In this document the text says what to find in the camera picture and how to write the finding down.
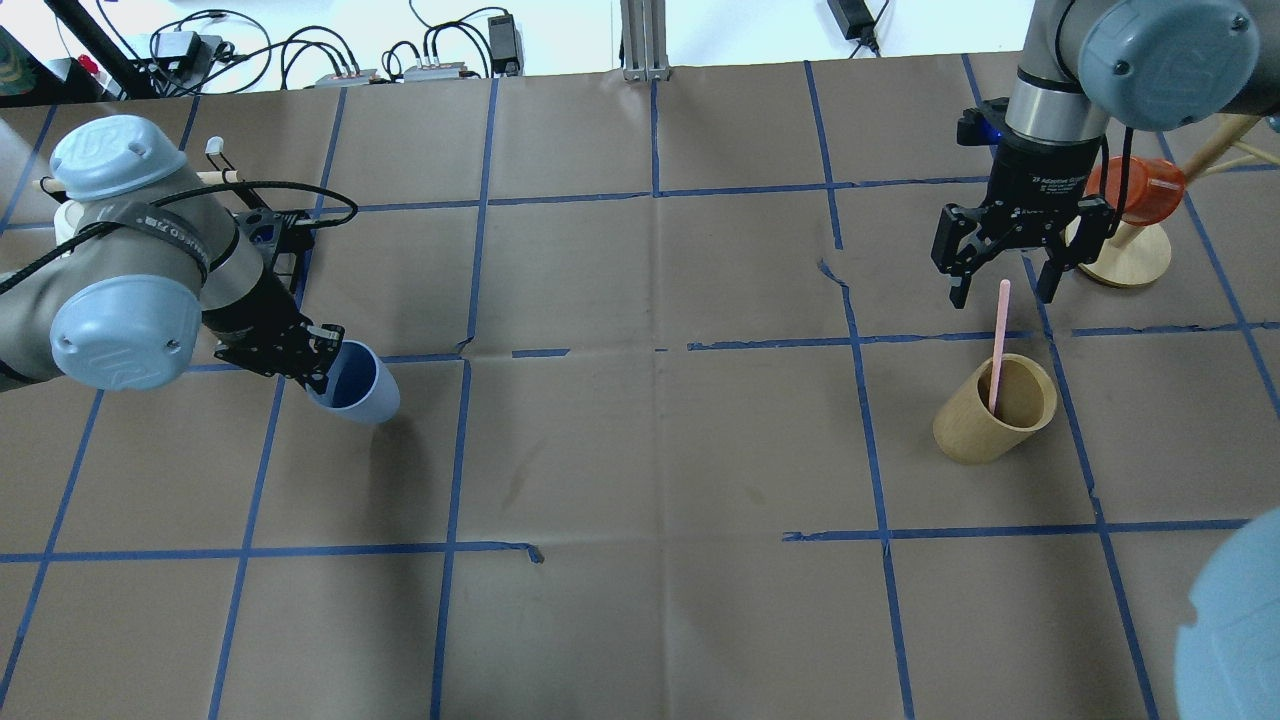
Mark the black wire mug rack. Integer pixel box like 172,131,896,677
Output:
31,135,317,292

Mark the grey usb hub left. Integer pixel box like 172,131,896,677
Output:
314,69,383,88

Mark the white smiley mug outer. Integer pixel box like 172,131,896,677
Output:
52,200,84,245

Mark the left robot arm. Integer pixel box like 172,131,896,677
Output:
1,115,344,395

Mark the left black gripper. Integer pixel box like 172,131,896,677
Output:
202,290,346,395

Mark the black power brick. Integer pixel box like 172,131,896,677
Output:
147,31,204,74

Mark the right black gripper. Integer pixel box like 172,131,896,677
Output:
931,140,1114,309

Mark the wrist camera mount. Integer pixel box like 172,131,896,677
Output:
955,97,1010,149
233,208,315,256

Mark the grey usb hub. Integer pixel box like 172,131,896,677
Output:
401,61,476,85
314,69,383,88

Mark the pink chopstick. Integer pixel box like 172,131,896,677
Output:
987,278,1012,416

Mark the bamboo cylinder holder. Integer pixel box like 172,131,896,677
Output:
932,354,1059,465

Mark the black power adapter right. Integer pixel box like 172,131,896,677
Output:
827,0,887,56

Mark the aluminium frame post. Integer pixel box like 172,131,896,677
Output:
620,0,671,83

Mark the black power adapter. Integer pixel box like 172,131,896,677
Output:
827,0,887,56
486,13,524,77

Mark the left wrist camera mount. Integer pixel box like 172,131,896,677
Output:
233,208,315,256

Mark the orange red cup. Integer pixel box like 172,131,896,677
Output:
1085,155,1188,227

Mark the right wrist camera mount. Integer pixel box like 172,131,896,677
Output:
955,97,1010,149

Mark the blue plastic cup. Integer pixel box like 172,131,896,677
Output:
305,340,401,425

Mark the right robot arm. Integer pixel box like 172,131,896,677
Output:
931,1,1277,309

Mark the wooden mug tree stand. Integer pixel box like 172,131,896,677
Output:
1080,114,1277,288

